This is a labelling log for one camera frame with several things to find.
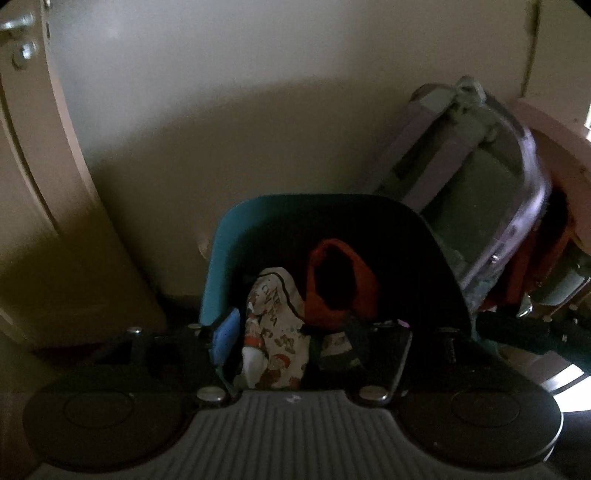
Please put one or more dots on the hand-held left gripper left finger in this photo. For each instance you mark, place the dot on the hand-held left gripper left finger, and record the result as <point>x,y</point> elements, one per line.
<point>226,340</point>

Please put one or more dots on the red-orange knit item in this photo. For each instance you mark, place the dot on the red-orange knit item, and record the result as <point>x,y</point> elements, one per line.
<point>364,286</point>

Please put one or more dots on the beige door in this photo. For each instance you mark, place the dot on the beige door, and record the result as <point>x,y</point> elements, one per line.
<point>51,194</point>

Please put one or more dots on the round door lock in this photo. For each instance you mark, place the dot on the round door lock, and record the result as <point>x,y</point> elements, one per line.
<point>24,53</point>

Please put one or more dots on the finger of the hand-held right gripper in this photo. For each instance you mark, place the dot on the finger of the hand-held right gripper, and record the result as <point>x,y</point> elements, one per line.
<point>512,333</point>

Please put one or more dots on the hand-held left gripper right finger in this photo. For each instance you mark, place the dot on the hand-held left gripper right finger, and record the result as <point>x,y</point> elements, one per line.
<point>400,357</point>

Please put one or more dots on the dark crumpled wrapper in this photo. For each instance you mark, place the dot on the dark crumpled wrapper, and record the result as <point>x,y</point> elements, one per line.
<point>344,348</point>

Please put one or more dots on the purple backpack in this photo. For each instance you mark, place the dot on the purple backpack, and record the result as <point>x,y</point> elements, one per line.
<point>471,184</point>

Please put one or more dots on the red cloth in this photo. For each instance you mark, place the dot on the red cloth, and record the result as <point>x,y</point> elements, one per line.
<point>521,272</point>

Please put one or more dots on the teal plastic bin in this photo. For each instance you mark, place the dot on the teal plastic bin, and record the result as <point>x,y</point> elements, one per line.
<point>226,258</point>

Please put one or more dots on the white patterned cloth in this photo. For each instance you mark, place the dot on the white patterned cloth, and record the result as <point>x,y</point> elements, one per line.
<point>272,337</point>

